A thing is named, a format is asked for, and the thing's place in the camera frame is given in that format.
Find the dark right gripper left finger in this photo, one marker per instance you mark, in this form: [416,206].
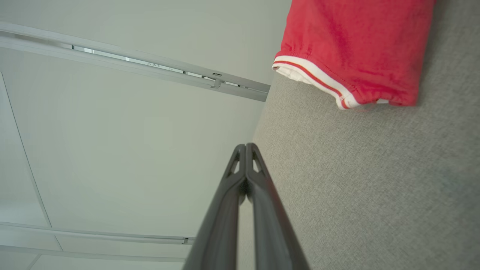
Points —
[221,225]

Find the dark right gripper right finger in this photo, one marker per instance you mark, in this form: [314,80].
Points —
[270,225]

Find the red white-sleeved basketball jersey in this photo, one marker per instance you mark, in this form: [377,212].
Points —
[356,41]

